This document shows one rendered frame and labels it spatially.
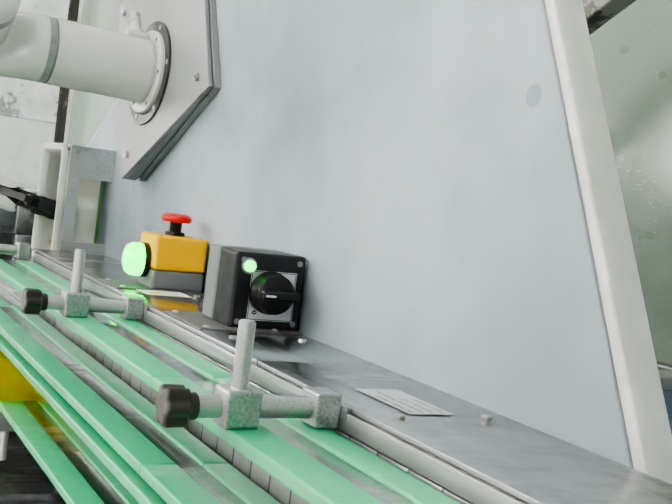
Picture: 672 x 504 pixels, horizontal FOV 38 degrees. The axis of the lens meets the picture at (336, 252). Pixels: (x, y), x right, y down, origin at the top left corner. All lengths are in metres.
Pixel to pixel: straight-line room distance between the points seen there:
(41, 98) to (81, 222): 3.64
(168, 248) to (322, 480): 0.74
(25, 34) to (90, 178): 0.39
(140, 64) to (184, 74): 0.09
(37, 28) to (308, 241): 0.57
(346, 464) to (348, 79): 0.49
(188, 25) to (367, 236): 0.58
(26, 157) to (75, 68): 3.91
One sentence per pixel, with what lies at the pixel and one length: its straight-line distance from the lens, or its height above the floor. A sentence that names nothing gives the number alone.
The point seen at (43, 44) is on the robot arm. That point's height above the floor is 0.95.
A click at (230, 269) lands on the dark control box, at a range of 1.02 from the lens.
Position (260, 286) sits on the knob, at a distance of 1.00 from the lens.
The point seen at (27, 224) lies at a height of 0.72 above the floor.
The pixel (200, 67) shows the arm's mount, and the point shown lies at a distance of 1.37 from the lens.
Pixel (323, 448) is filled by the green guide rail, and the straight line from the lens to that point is 0.67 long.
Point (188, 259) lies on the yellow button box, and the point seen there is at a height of 0.78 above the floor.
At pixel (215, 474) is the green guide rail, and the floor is 0.91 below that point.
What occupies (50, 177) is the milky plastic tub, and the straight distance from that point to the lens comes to 1.91.
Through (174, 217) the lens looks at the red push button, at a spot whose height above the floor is 0.80.
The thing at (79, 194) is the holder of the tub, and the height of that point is 0.80.
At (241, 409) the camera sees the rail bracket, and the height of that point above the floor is 0.96.
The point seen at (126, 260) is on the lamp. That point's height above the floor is 0.85.
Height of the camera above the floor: 1.23
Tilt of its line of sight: 29 degrees down
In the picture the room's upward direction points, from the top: 84 degrees counter-clockwise
